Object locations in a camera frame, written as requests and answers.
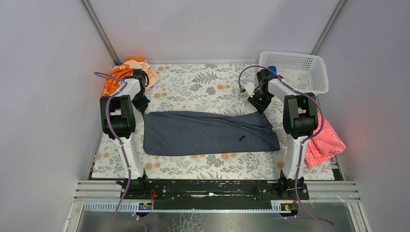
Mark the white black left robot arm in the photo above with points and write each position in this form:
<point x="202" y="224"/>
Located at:
<point x="119" y="123"/>

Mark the blue towel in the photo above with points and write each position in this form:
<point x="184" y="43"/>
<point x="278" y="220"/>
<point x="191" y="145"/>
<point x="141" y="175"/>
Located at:
<point x="272" y="71"/>

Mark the dark grey towel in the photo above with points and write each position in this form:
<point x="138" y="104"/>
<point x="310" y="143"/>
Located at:
<point x="183" y="133"/>

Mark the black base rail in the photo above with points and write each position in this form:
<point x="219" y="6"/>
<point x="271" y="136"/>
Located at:
<point x="207" y="194"/>

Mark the floral tablecloth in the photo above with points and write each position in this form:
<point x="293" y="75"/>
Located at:
<point x="211" y="88"/>

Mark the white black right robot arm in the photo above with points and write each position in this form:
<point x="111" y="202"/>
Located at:
<point x="300" y="120"/>

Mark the pink patterned towel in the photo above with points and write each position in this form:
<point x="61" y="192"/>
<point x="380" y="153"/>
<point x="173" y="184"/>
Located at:
<point x="326" y="145"/>

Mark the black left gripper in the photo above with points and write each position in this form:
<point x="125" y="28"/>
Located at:
<point x="141" y="102"/>

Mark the white plastic basket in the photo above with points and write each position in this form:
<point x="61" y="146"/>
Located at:
<point x="306" y="73"/>

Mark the orange white towel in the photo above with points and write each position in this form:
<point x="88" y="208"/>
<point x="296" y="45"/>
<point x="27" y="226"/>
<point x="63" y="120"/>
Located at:
<point x="126" y="69"/>

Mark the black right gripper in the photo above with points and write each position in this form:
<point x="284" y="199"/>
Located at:
<point x="259" y="100"/>

